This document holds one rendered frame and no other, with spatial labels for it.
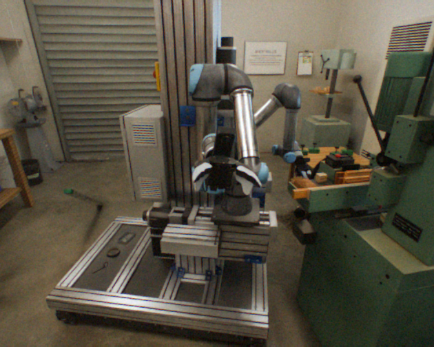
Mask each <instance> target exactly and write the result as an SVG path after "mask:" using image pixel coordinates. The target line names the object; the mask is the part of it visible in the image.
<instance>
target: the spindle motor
mask: <svg viewBox="0 0 434 347"><path fill-rule="evenodd" d="M432 55H433V53H431V52H391V53H390V54H389V56H388V59H387V62H386V67H385V71H384V76H383V79H382V84H381V88H380V93H379V96H378V101H377V104H376V107H375V112H374V115H373V117H374V120H375V123H376V125H377V127H378V130H380V131H382V132H388V133H391V130H392V127H393V123H394V120H395V116H398V115H403V111H404V108H405V105H406V100H407V98H408V95H409V91H410V88H411V84H412V81H413V77H426V73H427V70H428V67H429V64H430V61H431V57H432Z"/></svg>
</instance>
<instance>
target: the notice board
mask: <svg viewBox="0 0 434 347"><path fill-rule="evenodd" d="M287 46H288V41H245V42H244V61H243V72H244V73H245V74H246V75H285V66H286V59H287Z"/></svg>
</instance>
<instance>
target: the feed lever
mask: <svg viewBox="0 0 434 347"><path fill-rule="evenodd" d="M361 80H362V77H361V76H360V75H356V76H354V77H353V82H354V83H357V84H358V88H359V90H360V93H361V96H362V99H363V101H364V104H365V107H366V110H367V112H368V115H369V118H370V120H371V123H372V126H373V129H374V131H375V135H376V137H377V139H378V142H379V144H380V148H381V150H382V152H380V153H378V154H377V156H376V162H377V164H378V165H379V166H380V167H391V168H392V170H393V171H394V172H395V173H396V174H400V170H399V169H398V168H397V167H396V166H395V165H396V164H397V162H398V161H397V160H394V159H392V158H389V157H388V156H385V151H386V149H385V147H384V144H383V142H382V138H381V136H380V133H379V131H378V127H377V125H376V123H375V120H374V117H373V115H372V112H371V109H370V107H369V104H368V101H367V99H366V96H365V93H364V90H363V88H362V85H361V82H360V81H361Z"/></svg>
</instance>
